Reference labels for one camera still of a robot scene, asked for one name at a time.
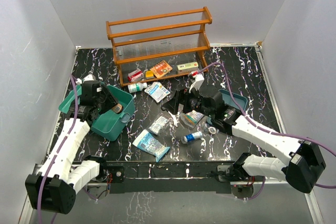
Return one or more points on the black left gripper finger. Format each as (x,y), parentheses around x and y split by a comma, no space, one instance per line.
(101,105)
(108,101)

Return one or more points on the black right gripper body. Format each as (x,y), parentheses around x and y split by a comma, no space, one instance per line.
(192,101)

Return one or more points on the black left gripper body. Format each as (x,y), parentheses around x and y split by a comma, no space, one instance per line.
(102,96)

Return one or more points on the brown orange-capped syrup bottle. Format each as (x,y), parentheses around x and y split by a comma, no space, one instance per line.
(116,109)

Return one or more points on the bagged white gauze pads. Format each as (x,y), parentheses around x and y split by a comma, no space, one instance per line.
(158,125)

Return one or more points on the white blue sachet packet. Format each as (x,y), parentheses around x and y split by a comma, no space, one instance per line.
(157,91)

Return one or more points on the white green medicine bottle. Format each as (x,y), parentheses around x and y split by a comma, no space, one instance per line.
(139,86)

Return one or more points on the blue white mask packet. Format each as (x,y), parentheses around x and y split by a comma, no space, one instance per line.
(146,142)

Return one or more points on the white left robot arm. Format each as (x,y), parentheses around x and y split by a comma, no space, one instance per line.
(55,186)

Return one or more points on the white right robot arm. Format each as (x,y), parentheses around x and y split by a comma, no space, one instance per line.
(299,162)

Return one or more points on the cream long medicine box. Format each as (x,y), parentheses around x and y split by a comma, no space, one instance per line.
(187,67)

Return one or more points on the red white medicine box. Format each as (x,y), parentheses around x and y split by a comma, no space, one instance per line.
(135,75)

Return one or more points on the orange patterned medicine box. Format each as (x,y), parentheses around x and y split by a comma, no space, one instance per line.
(161,69)

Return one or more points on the blue white small tube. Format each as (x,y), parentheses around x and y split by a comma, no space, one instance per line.
(191,137)

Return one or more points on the yellow grey small box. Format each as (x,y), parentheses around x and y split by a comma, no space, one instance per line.
(149,74)

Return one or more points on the orange wooden shelf rack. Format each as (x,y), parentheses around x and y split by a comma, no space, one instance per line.
(176,38)

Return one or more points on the black handled scissors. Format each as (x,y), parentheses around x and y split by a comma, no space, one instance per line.
(175,122)

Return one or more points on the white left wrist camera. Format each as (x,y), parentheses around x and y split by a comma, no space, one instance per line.
(89,77)

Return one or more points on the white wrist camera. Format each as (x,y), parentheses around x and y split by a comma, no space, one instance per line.
(89,77)
(197,80)

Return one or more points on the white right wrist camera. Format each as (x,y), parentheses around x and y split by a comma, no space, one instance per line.
(197,80)

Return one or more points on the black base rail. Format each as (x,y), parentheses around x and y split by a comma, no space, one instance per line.
(195,176)

